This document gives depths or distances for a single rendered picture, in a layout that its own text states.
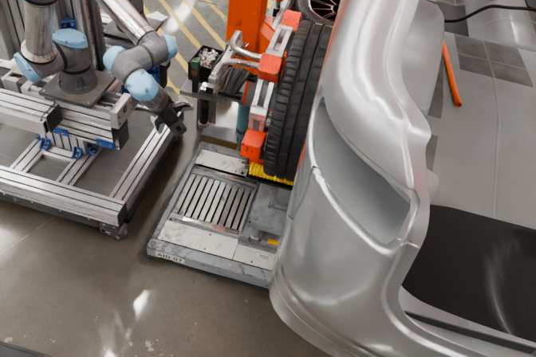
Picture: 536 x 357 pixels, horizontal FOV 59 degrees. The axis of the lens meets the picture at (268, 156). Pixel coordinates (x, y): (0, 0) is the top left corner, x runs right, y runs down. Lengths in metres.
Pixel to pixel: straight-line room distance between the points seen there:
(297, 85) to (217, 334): 1.19
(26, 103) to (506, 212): 1.87
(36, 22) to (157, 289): 1.30
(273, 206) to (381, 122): 1.65
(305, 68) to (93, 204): 1.25
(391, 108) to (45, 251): 2.07
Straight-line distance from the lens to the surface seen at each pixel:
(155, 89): 1.37
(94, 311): 2.37
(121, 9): 1.56
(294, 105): 1.68
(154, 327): 2.30
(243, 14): 2.35
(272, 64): 1.68
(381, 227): 0.91
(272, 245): 2.34
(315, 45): 1.77
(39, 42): 1.82
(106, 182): 2.51
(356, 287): 1.00
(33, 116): 2.13
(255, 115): 1.75
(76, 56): 1.97
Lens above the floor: 2.08
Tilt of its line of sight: 45 degrees down
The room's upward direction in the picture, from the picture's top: 10 degrees clockwise
